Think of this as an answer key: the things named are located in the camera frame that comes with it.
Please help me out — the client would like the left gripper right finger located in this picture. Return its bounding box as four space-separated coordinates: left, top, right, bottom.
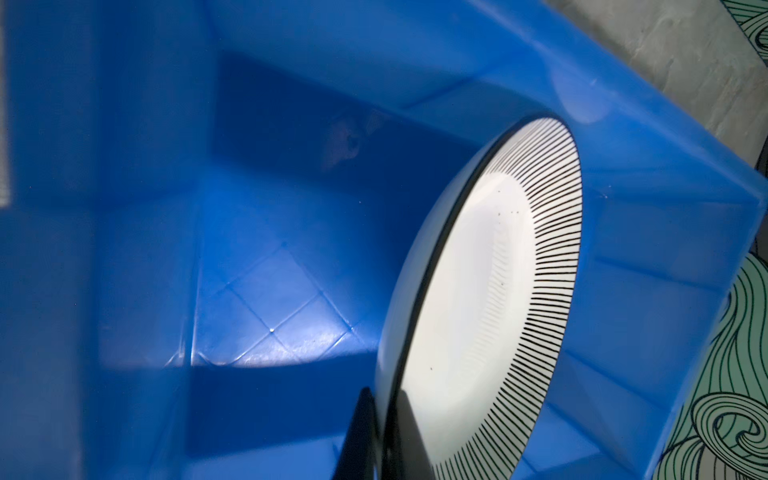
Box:
386 390 435 480

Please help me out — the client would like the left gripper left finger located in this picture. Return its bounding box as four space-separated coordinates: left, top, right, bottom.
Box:
331 387 377 480

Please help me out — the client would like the black striped white plate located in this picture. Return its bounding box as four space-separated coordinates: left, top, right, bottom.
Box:
374 116 583 479

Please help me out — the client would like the blue plastic bin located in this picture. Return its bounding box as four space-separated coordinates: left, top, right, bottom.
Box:
1 1 767 479

